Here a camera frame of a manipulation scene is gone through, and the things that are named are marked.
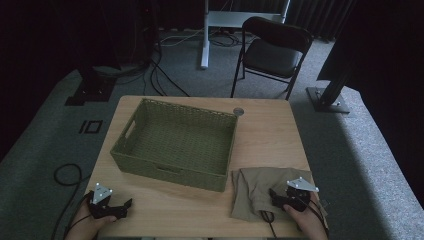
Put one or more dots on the black folding chair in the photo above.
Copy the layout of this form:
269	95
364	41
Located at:
271	56

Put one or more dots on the khaki pants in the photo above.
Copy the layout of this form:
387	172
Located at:
253	190

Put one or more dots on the person's left hand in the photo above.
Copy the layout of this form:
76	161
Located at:
85	226

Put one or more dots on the person's right hand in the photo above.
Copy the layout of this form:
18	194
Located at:
310	223

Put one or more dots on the green woven basket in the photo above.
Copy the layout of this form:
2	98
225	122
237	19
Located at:
180	143

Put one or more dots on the white desk frame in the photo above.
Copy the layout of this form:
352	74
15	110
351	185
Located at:
230	18

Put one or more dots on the dark curtain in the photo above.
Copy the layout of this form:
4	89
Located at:
316	16

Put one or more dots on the grey round table grommet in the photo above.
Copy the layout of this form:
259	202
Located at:
238	111

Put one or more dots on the black metal stand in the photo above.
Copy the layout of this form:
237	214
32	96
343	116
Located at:
90	91
328	100

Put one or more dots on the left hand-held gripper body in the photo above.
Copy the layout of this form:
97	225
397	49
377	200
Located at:
100	195

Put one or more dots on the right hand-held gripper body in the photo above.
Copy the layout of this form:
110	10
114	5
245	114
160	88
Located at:
298	198

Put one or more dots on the dark equipment cabinet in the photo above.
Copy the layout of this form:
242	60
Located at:
133	30

